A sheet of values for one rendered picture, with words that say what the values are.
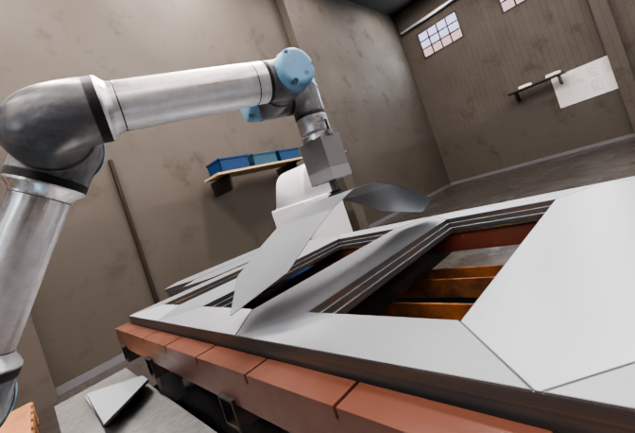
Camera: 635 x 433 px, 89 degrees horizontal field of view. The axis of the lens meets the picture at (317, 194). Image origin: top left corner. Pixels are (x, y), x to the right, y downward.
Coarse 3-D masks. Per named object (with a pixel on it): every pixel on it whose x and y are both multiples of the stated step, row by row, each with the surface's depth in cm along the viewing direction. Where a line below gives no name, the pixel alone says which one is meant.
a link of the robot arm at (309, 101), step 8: (312, 80) 77; (312, 88) 76; (304, 96) 75; (312, 96) 76; (296, 104) 74; (304, 104) 75; (312, 104) 75; (320, 104) 77; (296, 112) 76; (304, 112) 75; (312, 112) 75; (320, 112) 79; (296, 120) 78
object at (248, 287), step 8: (272, 272) 58; (280, 272) 56; (240, 280) 64; (248, 280) 62; (256, 280) 60; (264, 280) 57; (272, 280) 55; (240, 288) 61; (248, 288) 59; (256, 288) 57; (264, 288) 55; (240, 296) 59; (248, 296) 57; (256, 296) 55
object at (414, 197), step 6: (414, 192) 86; (390, 198) 91; (396, 198) 91; (402, 198) 90; (408, 198) 90; (414, 198) 90; (420, 198) 90; (426, 198) 89; (366, 204) 98; (372, 204) 97; (378, 204) 97; (384, 204) 97; (390, 204) 96; (396, 204) 96; (402, 204) 96
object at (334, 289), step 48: (336, 240) 125; (384, 240) 93; (432, 240) 84; (336, 288) 62; (192, 336) 70; (384, 384) 33; (432, 384) 29; (480, 384) 25; (576, 432) 21; (624, 432) 20
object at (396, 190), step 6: (390, 186) 82; (396, 186) 82; (402, 186) 82; (372, 192) 86; (378, 192) 86; (384, 192) 86; (390, 192) 86; (396, 192) 86; (402, 192) 86; (408, 192) 86; (354, 198) 91; (360, 198) 91; (366, 198) 91; (372, 198) 91; (378, 198) 91; (384, 198) 91
